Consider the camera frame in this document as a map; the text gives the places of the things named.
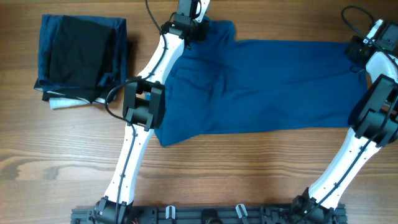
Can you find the folded dark blue garment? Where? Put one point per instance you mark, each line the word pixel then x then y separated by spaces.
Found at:
pixel 121 53

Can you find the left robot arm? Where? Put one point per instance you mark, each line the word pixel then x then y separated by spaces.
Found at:
pixel 144 109

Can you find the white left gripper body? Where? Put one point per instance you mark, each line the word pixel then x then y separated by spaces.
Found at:
pixel 199 30

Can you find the blue polo shirt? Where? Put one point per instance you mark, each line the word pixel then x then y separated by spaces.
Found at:
pixel 224 86

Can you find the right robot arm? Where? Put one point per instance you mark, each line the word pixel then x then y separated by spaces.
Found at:
pixel 372 125

